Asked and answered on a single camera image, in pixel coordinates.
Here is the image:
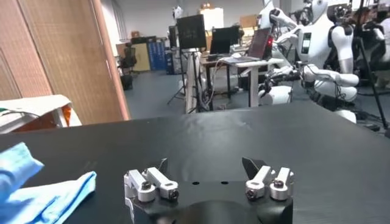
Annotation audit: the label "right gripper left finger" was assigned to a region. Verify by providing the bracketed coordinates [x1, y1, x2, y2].
[124, 158, 180, 214]

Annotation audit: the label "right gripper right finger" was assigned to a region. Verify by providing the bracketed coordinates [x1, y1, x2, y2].
[242, 157, 295, 201]

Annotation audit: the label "light blue t-shirt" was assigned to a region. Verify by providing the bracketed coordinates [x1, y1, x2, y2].
[0, 142, 98, 224]

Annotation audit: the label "black table cover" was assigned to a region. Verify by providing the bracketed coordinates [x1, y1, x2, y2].
[0, 102, 390, 224]

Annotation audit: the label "white standing desk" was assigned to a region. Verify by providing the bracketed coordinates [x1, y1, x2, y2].
[221, 57, 284, 108]

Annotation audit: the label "white side table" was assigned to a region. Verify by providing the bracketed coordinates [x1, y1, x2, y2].
[0, 109, 71, 135]

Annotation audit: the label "brown desk black legs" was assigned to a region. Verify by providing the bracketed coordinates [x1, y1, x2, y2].
[200, 45, 254, 111]

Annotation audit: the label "white leaning board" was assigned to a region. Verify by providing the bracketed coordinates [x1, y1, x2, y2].
[185, 51, 204, 114]

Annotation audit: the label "black tripod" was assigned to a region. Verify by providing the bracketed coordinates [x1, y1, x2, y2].
[166, 48, 211, 113]

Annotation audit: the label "orange cloth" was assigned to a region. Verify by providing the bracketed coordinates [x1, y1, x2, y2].
[13, 105, 73, 132]

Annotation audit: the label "blue cabinet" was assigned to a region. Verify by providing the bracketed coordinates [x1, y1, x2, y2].
[147, 39, 176, 75]

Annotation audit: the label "white orange bin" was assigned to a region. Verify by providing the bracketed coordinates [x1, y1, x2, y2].
[0, 94, 82, 128]

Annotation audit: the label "open silver laptop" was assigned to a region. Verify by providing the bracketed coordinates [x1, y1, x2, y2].
[222, 27, 274, 64]

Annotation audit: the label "white humanoid robot wheeled base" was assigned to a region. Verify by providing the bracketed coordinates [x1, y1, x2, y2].
[258, 0, 360, 124]

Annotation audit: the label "black desk monitor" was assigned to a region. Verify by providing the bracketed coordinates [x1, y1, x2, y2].
[210, 26, 241, 55]

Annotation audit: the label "black pole stand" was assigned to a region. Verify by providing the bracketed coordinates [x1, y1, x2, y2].
[355, 0, 390, 131]

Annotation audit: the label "wooden folding partition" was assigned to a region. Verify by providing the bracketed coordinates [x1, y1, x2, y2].
[0, 0, 132, 125]

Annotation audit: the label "black panel on tripod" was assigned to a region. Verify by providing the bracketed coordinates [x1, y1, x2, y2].
[176, 14, 207, 51]

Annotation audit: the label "cardboard boxes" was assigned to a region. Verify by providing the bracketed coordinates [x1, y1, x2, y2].
[239, 14, 258, 29]

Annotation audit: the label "slim white humanoid robot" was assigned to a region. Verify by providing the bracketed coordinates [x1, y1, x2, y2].
[258, 0, 298, 31]

